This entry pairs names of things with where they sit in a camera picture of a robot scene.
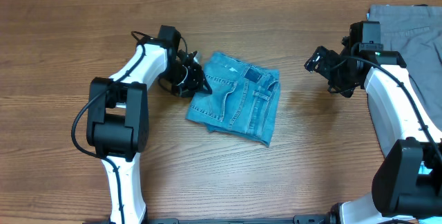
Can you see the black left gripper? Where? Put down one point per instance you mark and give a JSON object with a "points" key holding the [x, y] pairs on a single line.
{"points": [[195, 84]]}

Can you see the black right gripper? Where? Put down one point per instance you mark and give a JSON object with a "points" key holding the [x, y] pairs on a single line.
{"points": [[324, 66]]}

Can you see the blue denim jeans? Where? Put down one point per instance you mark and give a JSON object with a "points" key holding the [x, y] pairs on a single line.
{"points": [[244, 99]]}

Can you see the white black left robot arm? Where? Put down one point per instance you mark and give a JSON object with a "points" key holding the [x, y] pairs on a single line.
{"points": [[117, 113]]}

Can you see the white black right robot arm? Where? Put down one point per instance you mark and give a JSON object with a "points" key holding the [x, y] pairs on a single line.
{"points": [[407, 185]]}

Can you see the grey trousers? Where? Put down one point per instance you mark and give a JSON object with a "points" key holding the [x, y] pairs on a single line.
{"points": [[414, 32]]}

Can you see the light blue garment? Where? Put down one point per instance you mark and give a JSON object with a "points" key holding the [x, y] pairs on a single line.
{"points": [[432, 220]]}

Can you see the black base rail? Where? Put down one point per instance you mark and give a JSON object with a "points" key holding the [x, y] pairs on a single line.
{"points": [[297, 219]]}

